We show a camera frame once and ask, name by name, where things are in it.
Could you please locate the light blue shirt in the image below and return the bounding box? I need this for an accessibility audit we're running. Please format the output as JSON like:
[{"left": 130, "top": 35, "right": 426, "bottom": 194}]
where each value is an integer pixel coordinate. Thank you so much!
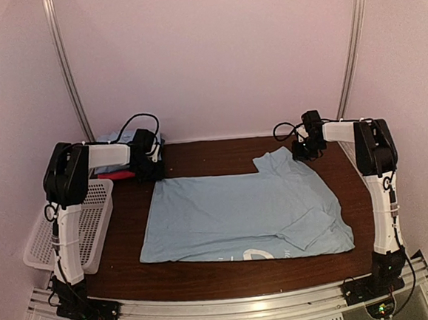
[{"left": 95, "top": 126, "right": 165, "bottom": 146}]

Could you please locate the folded pink cloth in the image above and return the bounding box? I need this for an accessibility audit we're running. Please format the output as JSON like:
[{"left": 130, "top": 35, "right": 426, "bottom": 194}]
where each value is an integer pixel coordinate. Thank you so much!
[{"left": 97, "top": 170, "right": 135, "bottom": 180}]

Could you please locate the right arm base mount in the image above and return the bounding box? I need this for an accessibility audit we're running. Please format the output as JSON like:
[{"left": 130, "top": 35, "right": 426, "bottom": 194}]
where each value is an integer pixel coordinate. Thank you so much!
[{"left": 340, "top": 250, "right": 406, "bottom": 306}]

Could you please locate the right aluminium corner post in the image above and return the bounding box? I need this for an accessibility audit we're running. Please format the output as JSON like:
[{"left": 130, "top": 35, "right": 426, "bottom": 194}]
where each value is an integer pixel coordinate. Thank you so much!
[{"left": 336, "top": 0, "right": 366, "bottom": 119}]

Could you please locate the blue printed garment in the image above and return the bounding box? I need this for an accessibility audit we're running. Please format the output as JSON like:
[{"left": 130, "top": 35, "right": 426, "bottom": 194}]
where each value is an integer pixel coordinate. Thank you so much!
[{"left": 140, "top": 148, "right": 355, "bottom": 264}]

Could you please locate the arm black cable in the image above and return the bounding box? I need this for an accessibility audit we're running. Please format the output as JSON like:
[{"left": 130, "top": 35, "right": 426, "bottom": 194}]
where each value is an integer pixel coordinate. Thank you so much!
[
  {"left": 272, "top": 120, "right": 306, "bottom": 143},
  {"left": 115, "top": 111, "right": 162, "bottom": 143}
]

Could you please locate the aluminium front rail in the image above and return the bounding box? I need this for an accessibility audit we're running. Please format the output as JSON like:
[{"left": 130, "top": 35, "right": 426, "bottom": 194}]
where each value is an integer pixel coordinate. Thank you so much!
[{"left": 16, "top": 264, "right": 428, "bottom": 320}]

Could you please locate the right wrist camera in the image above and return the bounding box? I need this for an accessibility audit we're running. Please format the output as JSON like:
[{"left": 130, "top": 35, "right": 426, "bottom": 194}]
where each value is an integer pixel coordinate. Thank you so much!
[{"left": 296, "top": 125, "right": 308, "bottom": 142}]

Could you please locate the white plastic laundry basket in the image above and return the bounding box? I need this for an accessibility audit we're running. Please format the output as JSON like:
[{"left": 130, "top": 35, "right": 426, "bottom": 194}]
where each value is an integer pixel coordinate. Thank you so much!
[{"left": 23, "top": 179, "right": 114, "bottom": 274}]

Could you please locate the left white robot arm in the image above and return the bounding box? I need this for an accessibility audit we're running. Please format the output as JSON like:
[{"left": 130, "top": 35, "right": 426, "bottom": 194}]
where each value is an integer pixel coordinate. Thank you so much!
[{"left": 43, "top": 129, "right": 164, "bottom": 320}]

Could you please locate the aluminium corner post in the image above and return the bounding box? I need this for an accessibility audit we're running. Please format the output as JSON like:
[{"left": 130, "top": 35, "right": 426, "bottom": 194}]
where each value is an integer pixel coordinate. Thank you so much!
[
  {"left": 336, "top": 0, "right": 366, "bottom": 119},
  {"left": 42, "top": 0, "right": 95, "bottom": 142}
]

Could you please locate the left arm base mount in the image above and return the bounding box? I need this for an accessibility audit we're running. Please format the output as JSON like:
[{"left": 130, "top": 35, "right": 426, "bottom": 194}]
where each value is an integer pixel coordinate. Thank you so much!
[{"left": 53, "top": 280, "right": 120, "bottom": 320}]

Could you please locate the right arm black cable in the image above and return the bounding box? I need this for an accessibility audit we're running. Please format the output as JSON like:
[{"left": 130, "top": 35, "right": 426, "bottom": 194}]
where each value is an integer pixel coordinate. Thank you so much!
[{"left": 272, "top": 120, "right": 306, "bottom": 143}]

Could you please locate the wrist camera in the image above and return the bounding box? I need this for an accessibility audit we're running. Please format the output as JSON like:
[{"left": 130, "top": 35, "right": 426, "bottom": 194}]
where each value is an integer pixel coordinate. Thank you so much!
[
  {"left": 296, "top": 125, "right": 308, "bottom": 142},
  {"left": 149, "top": 142, "right": 161, "bottom": 163}
]

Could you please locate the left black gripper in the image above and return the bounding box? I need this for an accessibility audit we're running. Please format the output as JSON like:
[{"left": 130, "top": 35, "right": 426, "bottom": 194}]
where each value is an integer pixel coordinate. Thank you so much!
[{"left": 132, "top": 157, "right": 166, "bottom": 183}]

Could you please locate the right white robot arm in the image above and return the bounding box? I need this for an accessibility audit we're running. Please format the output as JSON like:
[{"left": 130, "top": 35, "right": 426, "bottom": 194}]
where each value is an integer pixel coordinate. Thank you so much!
[{"left": 291, "top": 110, "right": 406, "bottom": 297}]

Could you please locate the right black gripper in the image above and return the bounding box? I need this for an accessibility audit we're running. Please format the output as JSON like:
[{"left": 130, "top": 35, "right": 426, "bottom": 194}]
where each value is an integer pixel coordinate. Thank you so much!
[{"left": 293, "top": 136, "right": 327, "bottom": 161}]

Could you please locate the left aluminium corner post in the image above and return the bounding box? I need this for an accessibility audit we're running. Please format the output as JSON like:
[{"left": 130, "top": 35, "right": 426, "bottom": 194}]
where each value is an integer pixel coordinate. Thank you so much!
[{"left": 42, "top": 0, "right": 95, "bottom": 142}]

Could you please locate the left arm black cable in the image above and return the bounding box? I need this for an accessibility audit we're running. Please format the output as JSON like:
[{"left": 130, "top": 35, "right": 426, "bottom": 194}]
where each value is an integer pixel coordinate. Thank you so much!
[{"left": 115, "top": 111, "right": 162, "bottom": 143}]

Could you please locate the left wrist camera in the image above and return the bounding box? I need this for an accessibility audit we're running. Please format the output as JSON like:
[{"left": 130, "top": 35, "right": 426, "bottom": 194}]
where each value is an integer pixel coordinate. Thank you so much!
[{"left": 149, "top": 142, "right": 161, "bottom": 163}]

